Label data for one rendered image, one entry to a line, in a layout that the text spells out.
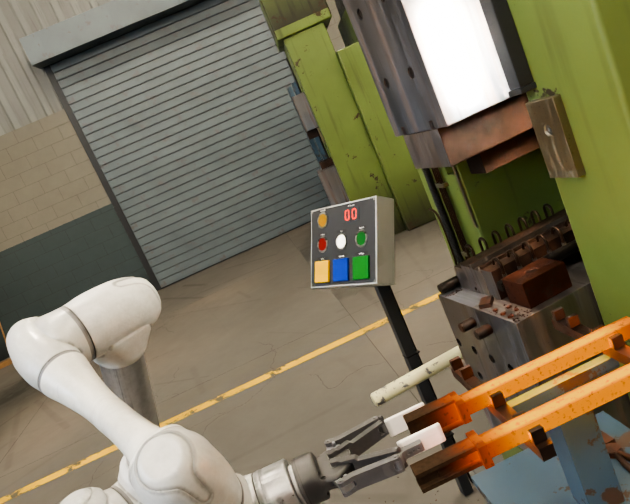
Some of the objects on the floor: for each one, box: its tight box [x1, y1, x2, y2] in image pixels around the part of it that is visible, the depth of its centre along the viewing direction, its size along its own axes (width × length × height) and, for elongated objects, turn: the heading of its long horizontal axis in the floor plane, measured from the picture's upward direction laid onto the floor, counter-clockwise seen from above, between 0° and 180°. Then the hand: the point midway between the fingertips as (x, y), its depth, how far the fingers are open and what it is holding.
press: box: [259, 0, 436, 235], centre depth 666 cm, size 220×123×290 cm, turn 159°
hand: (417, 428), depth 95 cm, fingers open, 7 cm apart
